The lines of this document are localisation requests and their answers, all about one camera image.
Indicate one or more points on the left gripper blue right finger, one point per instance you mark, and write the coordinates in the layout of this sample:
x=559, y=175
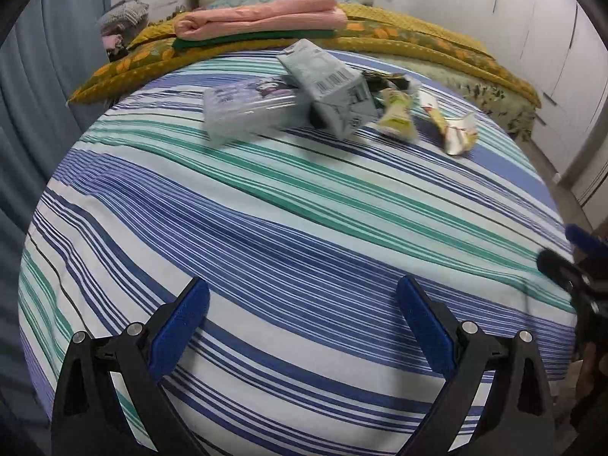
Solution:
x=434, y=327

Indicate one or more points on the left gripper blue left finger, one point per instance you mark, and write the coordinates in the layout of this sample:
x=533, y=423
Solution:
x=172, y=327

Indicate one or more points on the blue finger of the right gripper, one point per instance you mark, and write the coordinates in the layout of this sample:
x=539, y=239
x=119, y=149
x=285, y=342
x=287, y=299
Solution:
x=569, y=277
x=589, y=244

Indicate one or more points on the yellow rice cracker packet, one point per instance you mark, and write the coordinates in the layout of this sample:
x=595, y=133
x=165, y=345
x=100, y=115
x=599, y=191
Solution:
x=396, y=121

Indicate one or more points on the grey milk carton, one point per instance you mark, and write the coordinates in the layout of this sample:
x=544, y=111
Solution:
x=339, y=94

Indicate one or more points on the blue green striped tablecloth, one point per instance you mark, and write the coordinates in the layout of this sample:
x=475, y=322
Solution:
x=302, y=239

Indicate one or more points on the floral bed sheet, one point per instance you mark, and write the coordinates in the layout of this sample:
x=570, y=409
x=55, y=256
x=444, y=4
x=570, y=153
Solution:
x=511, y=111

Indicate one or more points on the red white crumpled wrapper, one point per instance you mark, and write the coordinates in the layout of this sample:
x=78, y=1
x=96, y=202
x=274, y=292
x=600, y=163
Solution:
x=459, y=135

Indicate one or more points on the clear plastic package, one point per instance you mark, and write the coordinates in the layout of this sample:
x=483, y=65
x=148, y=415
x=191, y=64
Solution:
x=246, y=108

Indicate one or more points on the white drawer cabinet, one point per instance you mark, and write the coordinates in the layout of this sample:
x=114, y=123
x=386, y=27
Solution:
x=554, y=46

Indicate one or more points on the folded green cloth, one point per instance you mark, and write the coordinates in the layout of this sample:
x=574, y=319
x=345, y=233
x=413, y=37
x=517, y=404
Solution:
x=265, y=35

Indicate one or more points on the blue grey curtain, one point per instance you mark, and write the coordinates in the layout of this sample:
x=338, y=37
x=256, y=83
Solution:
x=52, y=48

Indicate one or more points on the yellow orange patterned blanket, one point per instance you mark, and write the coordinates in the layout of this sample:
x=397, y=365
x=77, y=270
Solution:
x=369, y=29

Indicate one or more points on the grey knitted garment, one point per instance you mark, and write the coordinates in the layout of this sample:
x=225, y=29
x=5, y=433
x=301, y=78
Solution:
x=121, y=23

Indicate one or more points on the folded pink cloth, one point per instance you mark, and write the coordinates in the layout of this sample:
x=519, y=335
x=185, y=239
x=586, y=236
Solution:
x=276, y=15

